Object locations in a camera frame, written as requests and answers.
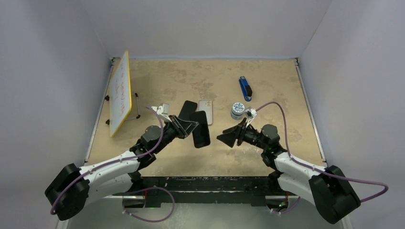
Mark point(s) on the yellow framed whiteboard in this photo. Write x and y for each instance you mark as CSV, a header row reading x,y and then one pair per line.
x,y
120,96

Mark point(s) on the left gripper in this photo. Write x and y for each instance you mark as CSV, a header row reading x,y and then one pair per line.
x,y
182,130

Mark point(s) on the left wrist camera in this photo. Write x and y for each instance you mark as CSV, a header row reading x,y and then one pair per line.
x,y
162,111

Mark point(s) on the black smartphone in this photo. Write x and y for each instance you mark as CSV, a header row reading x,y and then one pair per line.
x,y
188,108

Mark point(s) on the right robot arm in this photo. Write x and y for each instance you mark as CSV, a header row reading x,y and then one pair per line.
x,y
324,187

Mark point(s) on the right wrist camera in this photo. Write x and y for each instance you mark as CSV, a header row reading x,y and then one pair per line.
x,y
251,114

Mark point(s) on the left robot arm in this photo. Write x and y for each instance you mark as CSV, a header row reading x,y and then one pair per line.
x,y
75,187

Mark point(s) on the white phone case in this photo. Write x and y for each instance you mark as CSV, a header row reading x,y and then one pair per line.
x,y
206,105

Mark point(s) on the metal whiteboard stand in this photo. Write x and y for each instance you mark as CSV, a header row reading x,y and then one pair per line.
x,y
136,96

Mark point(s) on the blue stapler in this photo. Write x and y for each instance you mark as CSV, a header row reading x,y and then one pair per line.
x,y
245,88

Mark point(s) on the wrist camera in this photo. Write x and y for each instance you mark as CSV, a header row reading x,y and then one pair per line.
x,y
251,114
162,111

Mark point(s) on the blue white jar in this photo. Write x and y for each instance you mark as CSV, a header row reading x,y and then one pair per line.
x,y
237,110

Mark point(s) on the black square pad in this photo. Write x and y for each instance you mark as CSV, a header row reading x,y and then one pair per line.
x,y
201,135

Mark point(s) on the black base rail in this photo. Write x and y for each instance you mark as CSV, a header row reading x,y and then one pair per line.
x,y
254,191

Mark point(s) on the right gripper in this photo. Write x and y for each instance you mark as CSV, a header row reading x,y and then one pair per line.
x,y
229,139

